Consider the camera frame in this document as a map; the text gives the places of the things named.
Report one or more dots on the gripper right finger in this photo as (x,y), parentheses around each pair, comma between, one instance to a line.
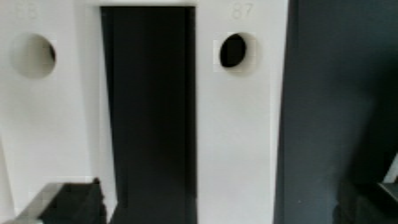
(367,203)

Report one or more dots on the white chair back frame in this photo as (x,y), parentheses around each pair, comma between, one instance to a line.
(141,84)

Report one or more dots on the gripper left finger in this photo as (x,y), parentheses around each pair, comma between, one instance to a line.
(67,204)

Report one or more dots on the white U-shaped fence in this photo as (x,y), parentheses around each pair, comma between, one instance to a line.
(392,175)

